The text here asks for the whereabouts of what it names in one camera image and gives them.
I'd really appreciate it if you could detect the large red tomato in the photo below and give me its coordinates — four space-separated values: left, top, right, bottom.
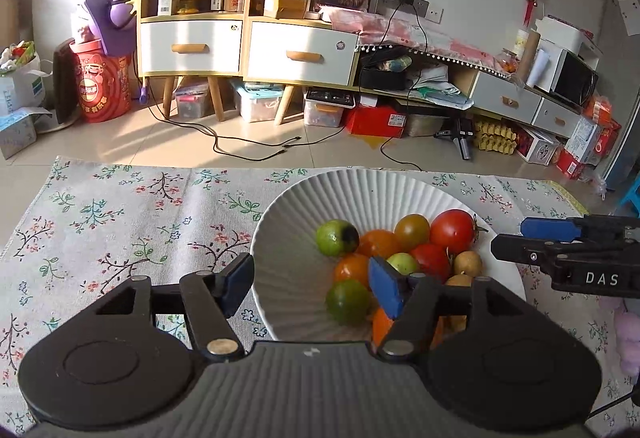
430 210 476 255

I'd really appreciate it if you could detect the small orange in plate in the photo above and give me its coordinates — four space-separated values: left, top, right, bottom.
357 229 402 259

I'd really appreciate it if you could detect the low white drawer cabinet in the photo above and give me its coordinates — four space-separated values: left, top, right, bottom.
448 64 580 139

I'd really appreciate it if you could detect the wooden shelf cabinet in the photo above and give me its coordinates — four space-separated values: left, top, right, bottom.
137 0 358 120

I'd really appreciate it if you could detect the green tomato in plate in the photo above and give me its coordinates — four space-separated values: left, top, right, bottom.
387 253 420 276

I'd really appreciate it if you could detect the blue plastic stool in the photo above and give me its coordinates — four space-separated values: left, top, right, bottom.
617 176 640 216

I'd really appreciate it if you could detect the white ribbed plate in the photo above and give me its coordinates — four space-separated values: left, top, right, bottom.
249 167 527 344

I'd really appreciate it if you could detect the purple foam hand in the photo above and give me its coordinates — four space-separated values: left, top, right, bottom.
85 0 137 58

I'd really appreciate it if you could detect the green lime fruit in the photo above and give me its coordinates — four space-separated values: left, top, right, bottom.
316 219 360 257

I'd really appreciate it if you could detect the red printed bucket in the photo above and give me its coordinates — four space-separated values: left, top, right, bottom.
70 39 131 123

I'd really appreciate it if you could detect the white microwave oven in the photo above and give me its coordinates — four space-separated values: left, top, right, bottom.
534 38 599 108

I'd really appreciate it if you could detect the large orange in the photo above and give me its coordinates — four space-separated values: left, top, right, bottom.
371 307 445 349

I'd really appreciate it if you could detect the small green tomato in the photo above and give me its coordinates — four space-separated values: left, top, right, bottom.
326 279 371 326

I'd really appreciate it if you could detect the brown longan fruit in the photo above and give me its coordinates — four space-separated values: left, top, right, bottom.
454 250 484 278
446 273 474 288

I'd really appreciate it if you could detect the pink cloth on cabinet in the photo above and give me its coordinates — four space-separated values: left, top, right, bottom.
320 6 509 78

